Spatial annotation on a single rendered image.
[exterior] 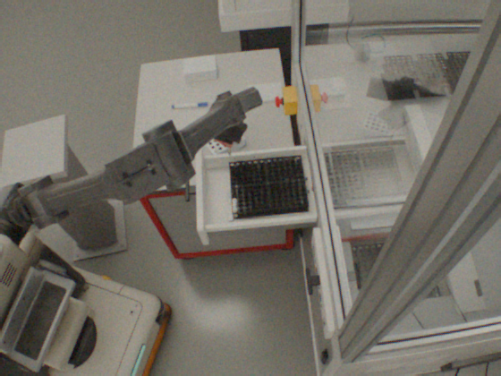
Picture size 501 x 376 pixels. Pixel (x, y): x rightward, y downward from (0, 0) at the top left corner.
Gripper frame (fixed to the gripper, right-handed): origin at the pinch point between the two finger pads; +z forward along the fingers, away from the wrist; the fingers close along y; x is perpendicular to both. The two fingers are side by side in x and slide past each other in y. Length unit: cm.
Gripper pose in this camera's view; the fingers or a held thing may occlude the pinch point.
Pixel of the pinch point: (228, 144)
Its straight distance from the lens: 134.2
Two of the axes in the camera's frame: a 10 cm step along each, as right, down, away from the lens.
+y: -9.3, -3.3, 1.6
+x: -3.7, 8.4, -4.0
